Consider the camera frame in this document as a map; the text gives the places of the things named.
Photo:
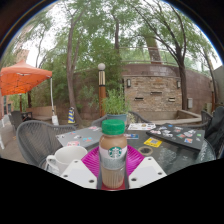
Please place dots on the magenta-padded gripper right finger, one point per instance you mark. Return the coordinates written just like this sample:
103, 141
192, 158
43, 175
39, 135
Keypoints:
146, 171

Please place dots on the green plant in teal pot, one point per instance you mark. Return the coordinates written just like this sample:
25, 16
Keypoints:
116, 105

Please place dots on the orange canopy tent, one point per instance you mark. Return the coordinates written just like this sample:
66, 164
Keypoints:
23, 78

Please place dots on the yellow sticker card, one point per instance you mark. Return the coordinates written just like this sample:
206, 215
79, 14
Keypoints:
152, 142

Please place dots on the wooden lamp post, white globe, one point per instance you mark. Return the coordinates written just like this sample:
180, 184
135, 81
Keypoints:
101, 90

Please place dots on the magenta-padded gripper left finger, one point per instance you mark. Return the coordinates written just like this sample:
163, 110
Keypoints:
80, 173

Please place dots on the white sticker sheet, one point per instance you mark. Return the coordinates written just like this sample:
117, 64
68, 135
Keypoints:
141, 126

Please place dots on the white ceramic mug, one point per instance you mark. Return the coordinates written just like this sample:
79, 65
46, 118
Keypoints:
65, 158

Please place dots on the blue yellow striped cone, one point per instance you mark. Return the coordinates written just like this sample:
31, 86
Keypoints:
71, 116

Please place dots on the green-capped coffee drink bottle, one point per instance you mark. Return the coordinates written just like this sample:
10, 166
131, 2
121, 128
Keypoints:
113, 156

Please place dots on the black laptop with stickers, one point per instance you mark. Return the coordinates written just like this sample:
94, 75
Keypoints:
176, 135

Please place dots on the small tape roll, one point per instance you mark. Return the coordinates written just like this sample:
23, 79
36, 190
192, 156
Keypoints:
140, 150

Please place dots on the grey laptop with stickers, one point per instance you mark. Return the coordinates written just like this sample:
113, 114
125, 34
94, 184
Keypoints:
80, 136

